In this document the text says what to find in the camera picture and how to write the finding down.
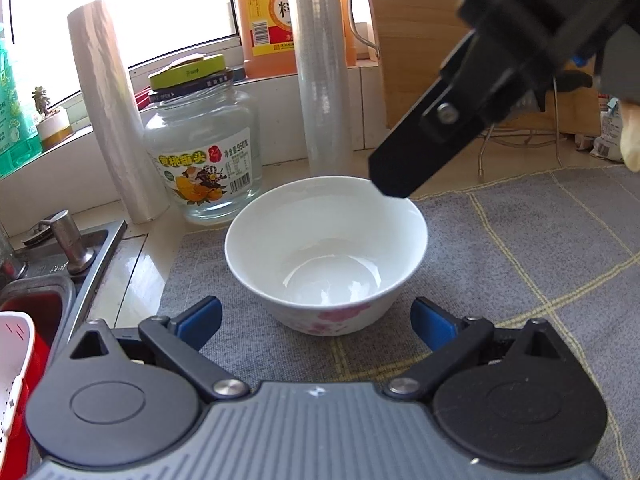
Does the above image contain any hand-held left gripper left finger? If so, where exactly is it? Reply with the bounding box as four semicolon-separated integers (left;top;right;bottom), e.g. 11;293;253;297
69;296;250;403

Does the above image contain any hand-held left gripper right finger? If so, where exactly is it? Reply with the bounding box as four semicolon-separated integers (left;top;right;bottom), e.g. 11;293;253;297
384;297;560;403

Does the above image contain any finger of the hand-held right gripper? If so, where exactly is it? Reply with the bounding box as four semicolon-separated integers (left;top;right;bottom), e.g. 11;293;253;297
367;29;503;201

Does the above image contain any white pink-flower bowl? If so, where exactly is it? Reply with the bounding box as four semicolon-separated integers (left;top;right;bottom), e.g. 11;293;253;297
224;175;429;337

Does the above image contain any person's right hand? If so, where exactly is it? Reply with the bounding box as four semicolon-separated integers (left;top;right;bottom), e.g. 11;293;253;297
619;100;640;171

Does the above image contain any grey checked cloth mat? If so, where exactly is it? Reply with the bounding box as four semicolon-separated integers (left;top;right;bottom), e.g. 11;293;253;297
159;165;640;480

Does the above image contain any clear plastic wrap roll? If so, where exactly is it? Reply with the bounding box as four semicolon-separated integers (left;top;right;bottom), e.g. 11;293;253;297
282;0;353;177

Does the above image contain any steel sink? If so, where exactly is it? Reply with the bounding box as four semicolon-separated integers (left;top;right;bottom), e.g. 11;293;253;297
0;217;151;480

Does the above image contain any bamboo cutting board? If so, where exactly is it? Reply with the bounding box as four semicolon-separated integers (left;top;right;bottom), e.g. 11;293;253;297
362;0;608;138

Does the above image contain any white blue printed bag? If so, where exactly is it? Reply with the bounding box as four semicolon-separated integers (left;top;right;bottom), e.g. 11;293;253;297
592;96;632;162

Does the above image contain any glass jar with green lid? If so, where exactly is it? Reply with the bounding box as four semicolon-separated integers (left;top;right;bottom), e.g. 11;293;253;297
143;54;264;226

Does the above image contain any dark blue flat tin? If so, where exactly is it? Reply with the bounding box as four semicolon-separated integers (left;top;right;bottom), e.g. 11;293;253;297
134;66;247;111

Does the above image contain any white colander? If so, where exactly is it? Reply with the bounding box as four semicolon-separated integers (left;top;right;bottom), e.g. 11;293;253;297
0;312;36;443

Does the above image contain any white plastic bag roll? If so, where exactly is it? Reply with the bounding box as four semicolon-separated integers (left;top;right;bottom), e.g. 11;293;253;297
66;2;168;225

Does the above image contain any orange cooking wine bottle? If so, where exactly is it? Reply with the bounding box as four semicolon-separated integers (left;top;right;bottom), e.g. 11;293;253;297
231;0;362;81

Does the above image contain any small potted plant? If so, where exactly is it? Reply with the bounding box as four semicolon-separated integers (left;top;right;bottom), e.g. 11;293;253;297
31;86;71;151

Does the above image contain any green tissue packet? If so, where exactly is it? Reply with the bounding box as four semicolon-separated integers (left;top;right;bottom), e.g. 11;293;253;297
0;22;43;178

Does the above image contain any steel wire rack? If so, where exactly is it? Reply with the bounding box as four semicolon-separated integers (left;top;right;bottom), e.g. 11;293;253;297
475;122;561;183

